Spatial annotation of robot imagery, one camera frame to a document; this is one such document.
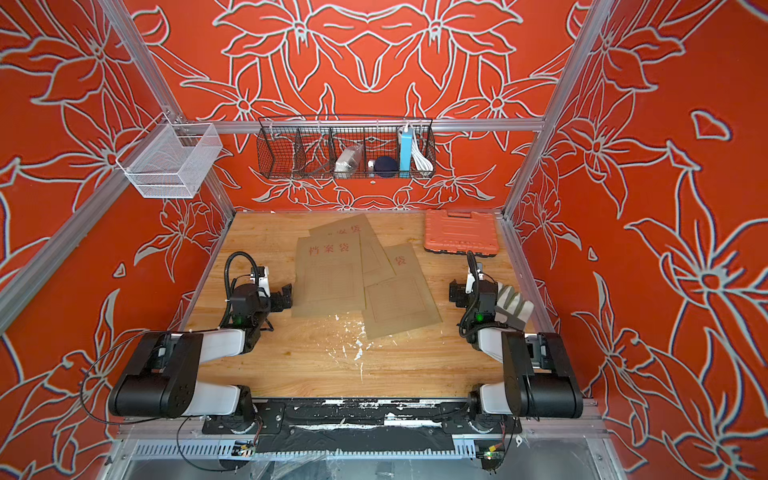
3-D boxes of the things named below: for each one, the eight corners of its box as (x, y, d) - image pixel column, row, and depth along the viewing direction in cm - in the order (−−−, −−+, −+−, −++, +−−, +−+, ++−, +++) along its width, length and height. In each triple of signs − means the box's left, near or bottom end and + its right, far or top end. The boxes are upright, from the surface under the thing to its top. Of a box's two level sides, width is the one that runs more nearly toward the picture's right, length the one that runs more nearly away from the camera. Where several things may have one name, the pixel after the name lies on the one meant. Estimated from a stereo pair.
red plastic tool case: (426, 256, 107) (427, 248, 103) (421, 218, 119) (422, 210, 115) (500, 256, 107) (504, 248, 103) (488, 218, 119) (491, 209, 115)
